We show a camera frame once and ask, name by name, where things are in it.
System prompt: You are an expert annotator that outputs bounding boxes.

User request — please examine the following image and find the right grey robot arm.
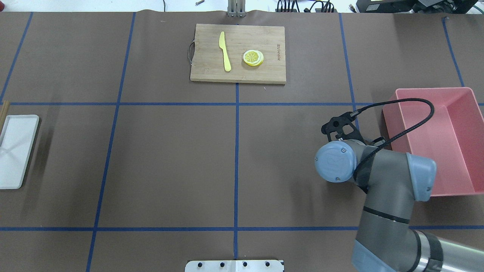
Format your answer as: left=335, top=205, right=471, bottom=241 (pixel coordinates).
left=314, top=140, right=484, bottom=272

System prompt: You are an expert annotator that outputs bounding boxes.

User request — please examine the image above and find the yellow plastic knife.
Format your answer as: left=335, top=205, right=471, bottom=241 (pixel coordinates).
left=218, top=31, right=232, bottom=72

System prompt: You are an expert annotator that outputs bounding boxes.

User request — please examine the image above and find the yellow lemon slice toy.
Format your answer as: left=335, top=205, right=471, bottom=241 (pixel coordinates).
left=242, top=49, right=264, bottom=66

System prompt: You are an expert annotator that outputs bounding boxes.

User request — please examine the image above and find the bamboo cutting board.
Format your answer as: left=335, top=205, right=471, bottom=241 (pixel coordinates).
left=190, top=23, right=287, bottom=85

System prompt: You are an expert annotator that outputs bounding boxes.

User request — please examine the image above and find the pink plastic bin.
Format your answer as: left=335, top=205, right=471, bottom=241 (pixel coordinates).
left=391, top=87, right=484, bottom=196

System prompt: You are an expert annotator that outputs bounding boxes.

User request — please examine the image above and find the white rectangular tray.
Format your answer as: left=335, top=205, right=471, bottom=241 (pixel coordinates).
left=0, top=115, right=40, bottom=190

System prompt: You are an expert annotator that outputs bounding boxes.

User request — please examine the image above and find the wooden rod over tray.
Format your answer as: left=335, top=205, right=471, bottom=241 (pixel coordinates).
left=0, top=100, right=10, bottom=132

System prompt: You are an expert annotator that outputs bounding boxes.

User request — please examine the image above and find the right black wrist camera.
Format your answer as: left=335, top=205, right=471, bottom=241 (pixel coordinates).
left=320, top=111, right=365, bottom=143

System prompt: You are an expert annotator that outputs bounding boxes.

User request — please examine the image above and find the aluminium frame post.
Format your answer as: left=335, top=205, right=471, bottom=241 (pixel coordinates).
left=227, top=0, right=247, bottom=18

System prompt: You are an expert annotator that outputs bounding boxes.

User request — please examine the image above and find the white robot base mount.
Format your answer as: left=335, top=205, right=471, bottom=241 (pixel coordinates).
left=185, top=260, right=285, bottom=272

